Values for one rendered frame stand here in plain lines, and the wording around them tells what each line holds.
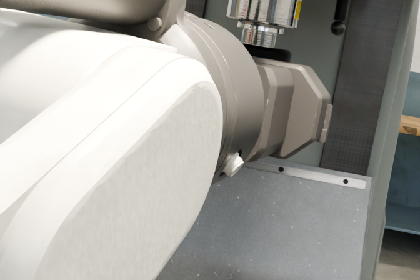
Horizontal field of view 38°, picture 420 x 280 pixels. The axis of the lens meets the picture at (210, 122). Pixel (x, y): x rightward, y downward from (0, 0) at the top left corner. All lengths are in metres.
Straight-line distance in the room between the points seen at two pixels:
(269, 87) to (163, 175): 0.15
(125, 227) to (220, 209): 0.62
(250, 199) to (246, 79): 0.51
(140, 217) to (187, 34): 0.10
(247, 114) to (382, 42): 0.53
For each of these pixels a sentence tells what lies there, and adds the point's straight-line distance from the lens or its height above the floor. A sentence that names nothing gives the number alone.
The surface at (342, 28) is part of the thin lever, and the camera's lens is 0.41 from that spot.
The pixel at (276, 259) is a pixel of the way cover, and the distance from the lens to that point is 0.77.
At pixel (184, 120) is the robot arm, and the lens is 0.17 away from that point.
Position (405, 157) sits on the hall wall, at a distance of 4.77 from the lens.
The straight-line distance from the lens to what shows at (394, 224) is 4.13.
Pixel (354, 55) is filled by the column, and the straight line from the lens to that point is 0.78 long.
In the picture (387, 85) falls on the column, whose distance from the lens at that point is 0.79.
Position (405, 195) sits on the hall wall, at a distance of 4.83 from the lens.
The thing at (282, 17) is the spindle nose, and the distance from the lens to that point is 0.39.
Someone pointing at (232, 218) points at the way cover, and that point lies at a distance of 0.77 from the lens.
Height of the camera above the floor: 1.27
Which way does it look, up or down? 9 degrees down
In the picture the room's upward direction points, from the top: 9 degrees clockwise
